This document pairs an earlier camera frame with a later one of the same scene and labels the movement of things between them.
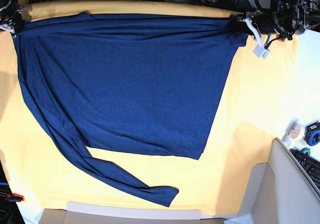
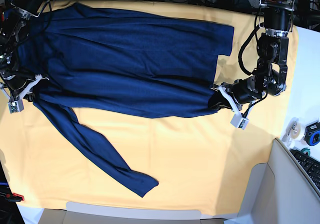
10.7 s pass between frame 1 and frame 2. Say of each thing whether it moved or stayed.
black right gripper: moved
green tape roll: stayed
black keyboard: stayed
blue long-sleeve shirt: moved
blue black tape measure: stayed
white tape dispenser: stayed
